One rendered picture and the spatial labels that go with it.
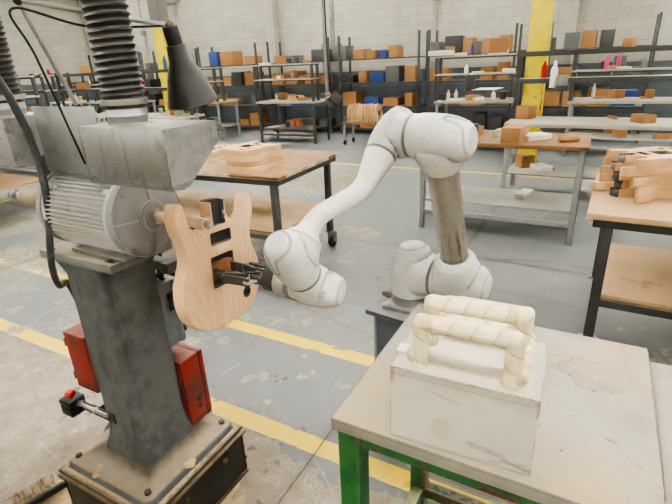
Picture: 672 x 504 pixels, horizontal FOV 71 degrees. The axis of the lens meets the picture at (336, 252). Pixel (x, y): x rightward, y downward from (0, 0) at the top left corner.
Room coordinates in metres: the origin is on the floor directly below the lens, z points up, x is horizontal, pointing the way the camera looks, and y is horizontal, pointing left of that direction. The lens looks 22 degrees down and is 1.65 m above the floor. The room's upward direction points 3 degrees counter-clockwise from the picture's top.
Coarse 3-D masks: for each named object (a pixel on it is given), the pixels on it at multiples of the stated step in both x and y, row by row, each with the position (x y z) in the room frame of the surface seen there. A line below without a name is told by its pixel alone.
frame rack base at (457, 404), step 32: (448, 352) 0.79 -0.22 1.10; (480, 352) 0.78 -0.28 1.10; (416, 384) 0.73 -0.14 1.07; (448, 384) 0.70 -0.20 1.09; (480, 384) 0.69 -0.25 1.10; (416, 416) 0.73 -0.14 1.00; (448, 416) 0.70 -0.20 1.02; (480, 416) 0.68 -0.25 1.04; (512, 416) 0.65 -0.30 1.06; (448, 448) 0.70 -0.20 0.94; (480, 448) 0.67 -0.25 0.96; (512, 448) 0.65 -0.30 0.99
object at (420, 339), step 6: (414, 324) 0.75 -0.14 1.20; (414, 330) 0.75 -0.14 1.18; (420, 330) 0.74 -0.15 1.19; (414, 336) 0.75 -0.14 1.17; (420, 336) 0.74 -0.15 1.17; (426, 336) 0.74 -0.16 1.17; (414, 342) 0.75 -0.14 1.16; (420, 342) 0.74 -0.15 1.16; (426, 342) 0.74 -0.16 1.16; (414, 348) 0.74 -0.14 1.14; (420, 348) 0.74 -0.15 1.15; (426, 348) 0.74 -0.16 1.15; (414, 354) 0.74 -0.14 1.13; (420, 354) 0.74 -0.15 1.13; (426, 354) 0.74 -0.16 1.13; (414, 360) 0.74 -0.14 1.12; (420, 360) 0.74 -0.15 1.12; (426, 360) 0.74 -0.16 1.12; (414, 366) 0.74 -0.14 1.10; (420, 366) 0.74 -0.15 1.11; (426, 366) 0.74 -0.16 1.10
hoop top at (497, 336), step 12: (420, 324) 0.74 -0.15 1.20; (432, 324) 0.73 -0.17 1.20; (444, 324) 0.72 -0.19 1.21; (456, 324) 0.72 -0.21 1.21; (468, 324) 0.71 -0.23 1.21; (480, 324) 0.71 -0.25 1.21; (456, 336) 0.71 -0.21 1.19; (468, 336) 0.70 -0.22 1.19; (480, 336) 0.69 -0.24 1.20; (492, 336) 0.68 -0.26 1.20; (504, 336) 0.68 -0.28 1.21; (516, 336) 0.67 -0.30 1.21
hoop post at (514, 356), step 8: (512, 352) 0.67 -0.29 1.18; (520, 352) 0.66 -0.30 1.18; (512, 360) 0.67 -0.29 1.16; (520, 360) 0.66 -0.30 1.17; (504, 368) 0.68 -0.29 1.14; (512, 368) 0.67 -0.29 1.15; (520, 368) 0.66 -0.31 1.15; (504, 376) 0.68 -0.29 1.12; (512, 376) 0.66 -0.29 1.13; (504, 384) 0.67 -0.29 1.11; (512, 384) 0.66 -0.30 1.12
